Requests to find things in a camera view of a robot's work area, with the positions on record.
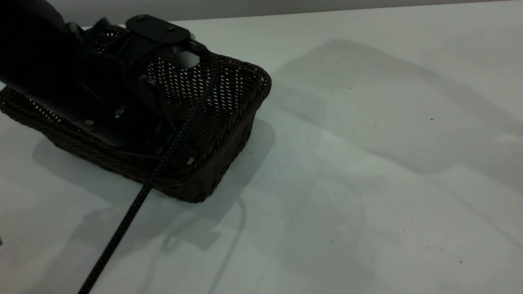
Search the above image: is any black braided left camera cable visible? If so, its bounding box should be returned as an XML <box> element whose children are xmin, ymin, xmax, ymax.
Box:
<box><xmin>77</xmin><ymin>43</ymin><xmax>223</xmax><ymax>294</ymax></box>

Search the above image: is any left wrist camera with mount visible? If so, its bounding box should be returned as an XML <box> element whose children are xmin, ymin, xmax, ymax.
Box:
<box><xmin>92</xmin><ymin>14</ymin><xmax>210</xmax><ymax>70</ymax></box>

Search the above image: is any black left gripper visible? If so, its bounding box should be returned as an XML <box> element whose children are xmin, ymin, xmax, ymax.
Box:
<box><xmin>16</xmin><ymin>22</ymin><xmax>199</xmax><ymax>170</ymax></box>

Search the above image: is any black woven wicker basket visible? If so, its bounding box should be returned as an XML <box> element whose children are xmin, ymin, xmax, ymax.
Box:
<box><xmin>0</xmin><ymin>24</ymin><xmax>272</xmax><ymax>203</ymax></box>

